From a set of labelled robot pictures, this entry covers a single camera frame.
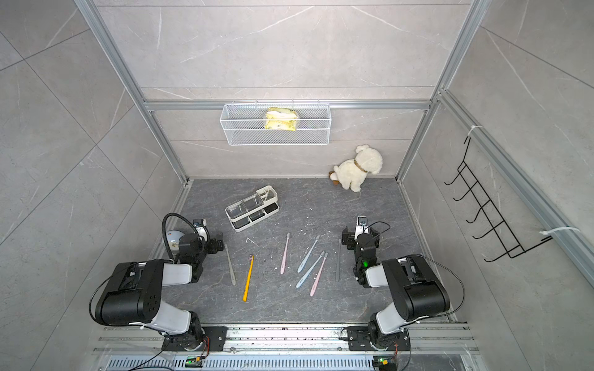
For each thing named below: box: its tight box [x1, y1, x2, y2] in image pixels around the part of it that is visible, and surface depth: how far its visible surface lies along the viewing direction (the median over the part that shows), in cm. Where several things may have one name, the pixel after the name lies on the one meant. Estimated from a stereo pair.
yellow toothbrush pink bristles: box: [242, 253, 255, 303], surface depth 87 cm
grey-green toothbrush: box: [224, 244, 236, 286], surface depth 90 cm
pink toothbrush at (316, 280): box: [309, 251, 328, 297], surface depth 87 cm
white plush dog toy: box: [328, 144, 383, 193], surface depth 109 cm
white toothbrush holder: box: [225, 185, 280, 232], surface depth 102 cm
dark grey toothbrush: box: [335, 238, 342, 283], surface depth 90 cm
